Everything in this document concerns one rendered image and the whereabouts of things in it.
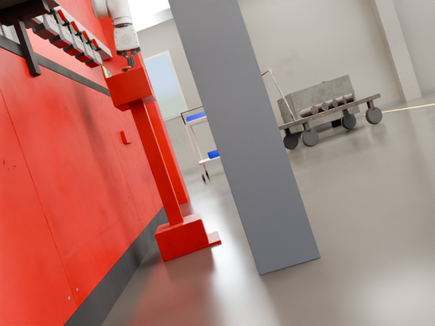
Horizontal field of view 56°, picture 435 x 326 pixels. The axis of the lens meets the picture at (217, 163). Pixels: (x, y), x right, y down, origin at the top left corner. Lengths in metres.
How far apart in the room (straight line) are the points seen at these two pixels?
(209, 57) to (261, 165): 0.33
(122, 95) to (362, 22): 7.74
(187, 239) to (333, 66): 7.41
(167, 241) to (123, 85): 0.65
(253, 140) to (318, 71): 7.67
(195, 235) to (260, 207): 0.60
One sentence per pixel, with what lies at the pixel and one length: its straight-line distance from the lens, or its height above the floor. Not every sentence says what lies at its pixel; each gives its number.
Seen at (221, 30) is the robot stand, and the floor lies 0.68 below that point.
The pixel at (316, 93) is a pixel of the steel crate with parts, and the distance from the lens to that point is 7.39.
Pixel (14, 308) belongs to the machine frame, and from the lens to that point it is 0.94.
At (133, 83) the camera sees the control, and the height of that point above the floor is 0.73.
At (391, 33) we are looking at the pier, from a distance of 8.96.
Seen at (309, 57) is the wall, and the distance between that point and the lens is 8.80.
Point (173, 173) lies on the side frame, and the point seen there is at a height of 0.26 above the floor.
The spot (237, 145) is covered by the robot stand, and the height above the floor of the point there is 0.37.
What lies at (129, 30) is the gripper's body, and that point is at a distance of 1.89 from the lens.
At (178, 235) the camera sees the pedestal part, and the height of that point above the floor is 0.08.
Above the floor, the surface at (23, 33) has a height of 0.90.
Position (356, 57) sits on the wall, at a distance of 8.97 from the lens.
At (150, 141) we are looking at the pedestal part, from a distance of 1.76.
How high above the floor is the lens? 0.39
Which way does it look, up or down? 3 degrees down
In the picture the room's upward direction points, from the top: 18 degrees counter-clockwise
